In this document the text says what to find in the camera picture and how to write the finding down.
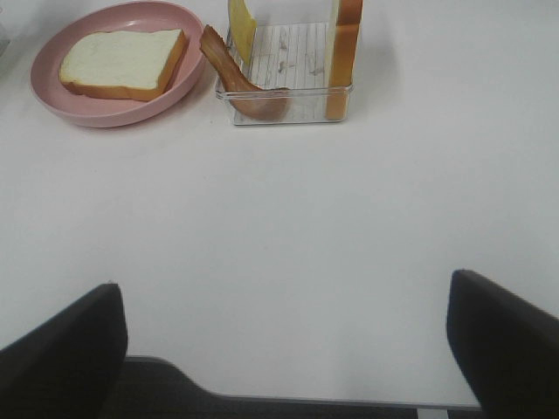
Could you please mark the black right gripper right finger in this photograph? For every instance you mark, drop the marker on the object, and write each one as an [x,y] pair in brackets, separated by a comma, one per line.
[505,347]

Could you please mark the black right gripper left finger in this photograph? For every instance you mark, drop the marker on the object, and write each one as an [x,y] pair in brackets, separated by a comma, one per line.
[66,367]

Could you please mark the white bread slice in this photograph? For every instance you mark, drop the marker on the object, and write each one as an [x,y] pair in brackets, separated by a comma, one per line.
[341,42]
[123,65]

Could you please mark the bacon strip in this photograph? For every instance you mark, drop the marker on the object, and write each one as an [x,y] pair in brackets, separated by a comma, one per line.
[268,105]

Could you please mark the pink round plate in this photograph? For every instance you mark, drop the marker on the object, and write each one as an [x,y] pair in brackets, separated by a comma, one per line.
[133,16]

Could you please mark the clear right plastic tray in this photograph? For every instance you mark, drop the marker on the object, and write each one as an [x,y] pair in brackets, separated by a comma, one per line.
[287,63]

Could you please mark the yellow cheese slice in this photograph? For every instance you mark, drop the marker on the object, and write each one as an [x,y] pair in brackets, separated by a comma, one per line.
[243,27]

